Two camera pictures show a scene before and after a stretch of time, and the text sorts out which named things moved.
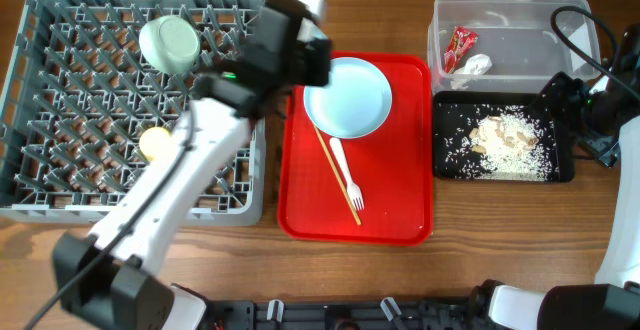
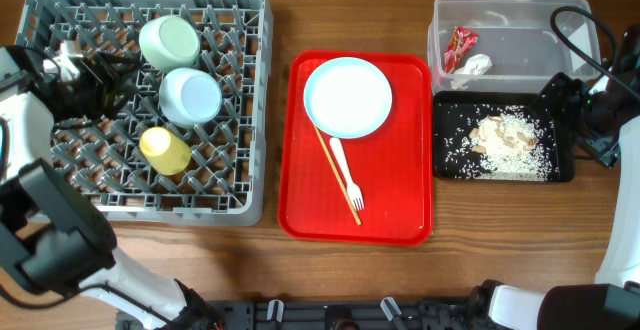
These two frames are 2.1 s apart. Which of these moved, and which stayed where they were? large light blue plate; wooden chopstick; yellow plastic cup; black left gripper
Moved: black left gripper
Stayed: wooden chopstick; yellow plastic cup; large light blue plate
